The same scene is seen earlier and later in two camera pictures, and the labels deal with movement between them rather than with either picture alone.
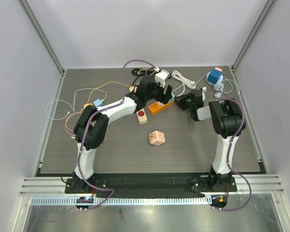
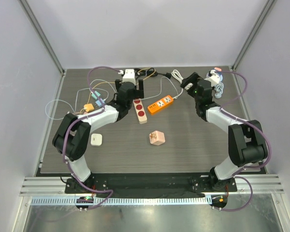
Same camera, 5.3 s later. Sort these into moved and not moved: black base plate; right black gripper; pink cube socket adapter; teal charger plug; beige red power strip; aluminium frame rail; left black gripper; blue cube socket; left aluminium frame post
Moved: right black gripper; left black gripper; teal charger plug
Not moved: pink cube socket adapter; blue cube socket; black base plate; aluminium frame rail; left aluminium frame post; beige red power strip
